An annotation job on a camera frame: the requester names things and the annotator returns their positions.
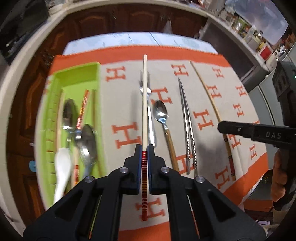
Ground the white ceramic soup spoon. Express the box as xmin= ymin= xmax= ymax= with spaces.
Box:
xmin=53 ymin=148 xmax=73 ymax=204

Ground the orange beige H-pattern blanket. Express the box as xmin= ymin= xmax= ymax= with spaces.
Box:
xmin=24 ymin=46 xmax=268 ymax=240

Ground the steel fork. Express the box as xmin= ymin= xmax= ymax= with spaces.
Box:
xmin=147 ymin=73 xmax=157 ymax=148

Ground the large steel spoon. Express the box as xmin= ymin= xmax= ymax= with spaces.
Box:
xmin=75 ymin=124 xmax=97 ymax=178

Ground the twisted steel chopstick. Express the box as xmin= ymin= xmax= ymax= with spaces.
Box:
xmin=182 ymin=84 xmax=198 ymax=177
xmin=178 ymin=79 xmax=191 ymax=175

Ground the green plastic utensil tray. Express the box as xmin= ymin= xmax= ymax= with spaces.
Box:
xmin=34 ymin=62 xmax=107 ymax=209

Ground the person's right hand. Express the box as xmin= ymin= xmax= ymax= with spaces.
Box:
xmin=270 ymin=150 xmax=287 ymax=202

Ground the cream chopstick red striped end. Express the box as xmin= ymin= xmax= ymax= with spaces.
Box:
xmin=142 ymin=54 xmax=148 ymax=221

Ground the bamboo chopstick red patterned end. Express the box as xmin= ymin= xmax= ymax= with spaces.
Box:
xmin=190 ymin=61 xmax=236 ymax=182

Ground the steel teaspoon wooden handle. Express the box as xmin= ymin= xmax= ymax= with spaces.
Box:
xmin=153 ymin=100 xmax=179 ymax=172

